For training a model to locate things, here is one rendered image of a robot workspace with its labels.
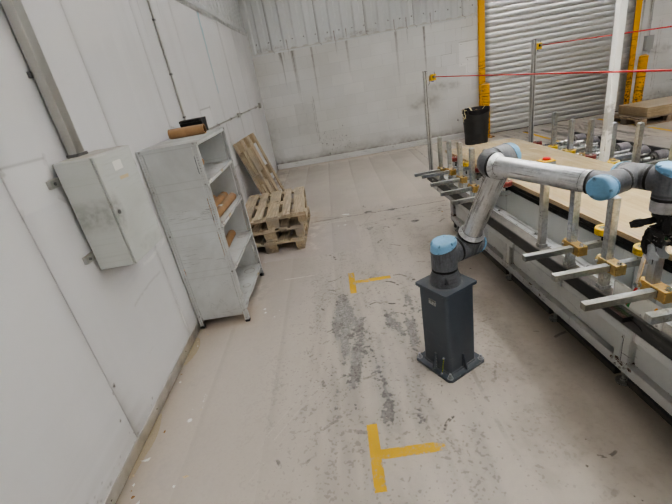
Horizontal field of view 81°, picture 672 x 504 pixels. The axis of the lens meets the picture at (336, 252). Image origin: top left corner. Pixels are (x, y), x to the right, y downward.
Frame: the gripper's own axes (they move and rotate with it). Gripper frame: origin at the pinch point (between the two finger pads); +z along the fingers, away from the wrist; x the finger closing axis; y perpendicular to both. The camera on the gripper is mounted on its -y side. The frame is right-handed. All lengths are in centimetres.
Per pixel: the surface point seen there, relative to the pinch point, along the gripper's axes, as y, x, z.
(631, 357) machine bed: -31, 30, 79
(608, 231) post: -29.4, 6.1, 0.6
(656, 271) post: -3.7, 7.1, 8.1
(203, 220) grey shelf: -177, -208, 4
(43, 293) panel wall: -49, -250, -13
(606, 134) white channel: -161, 103, -8
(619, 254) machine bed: -47, 28, 24
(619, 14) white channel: -161, 102, -86
